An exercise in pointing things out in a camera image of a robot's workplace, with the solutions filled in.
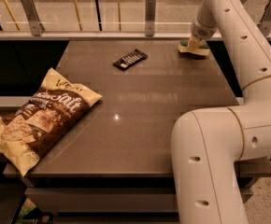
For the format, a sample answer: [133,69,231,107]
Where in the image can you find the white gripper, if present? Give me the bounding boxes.
[188,17,218,48]

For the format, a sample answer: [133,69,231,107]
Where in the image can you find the green and yellow sponge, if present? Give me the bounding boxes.
[178,41,210,56]

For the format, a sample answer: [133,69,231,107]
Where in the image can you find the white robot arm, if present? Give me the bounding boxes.
[171,0,271,224]

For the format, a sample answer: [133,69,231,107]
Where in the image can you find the brown chip bag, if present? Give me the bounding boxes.
[0,69,101,175]

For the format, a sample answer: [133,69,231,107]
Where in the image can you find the black candy bar wrapper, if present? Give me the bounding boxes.
[113,49,148,71]

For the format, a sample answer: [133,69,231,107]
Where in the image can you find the grey drawer front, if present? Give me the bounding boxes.
[25,188,178,214]

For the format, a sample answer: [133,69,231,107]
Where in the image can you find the colourful item under table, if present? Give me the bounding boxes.
[16,197,54,224]

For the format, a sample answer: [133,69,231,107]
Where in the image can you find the middle metal railing bracket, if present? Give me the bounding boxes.
[145,0,156,36]

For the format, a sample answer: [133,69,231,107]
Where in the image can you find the metal railing bracket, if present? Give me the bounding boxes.
[257,0,271,36]
[145,0,156,36]
[21,0,45,36]

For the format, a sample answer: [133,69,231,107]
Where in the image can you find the right metal railing bracket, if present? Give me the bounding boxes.
[257,0,271,36]

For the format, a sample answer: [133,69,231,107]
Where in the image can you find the left metal railing bracket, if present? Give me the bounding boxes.
[21,0,45,36]

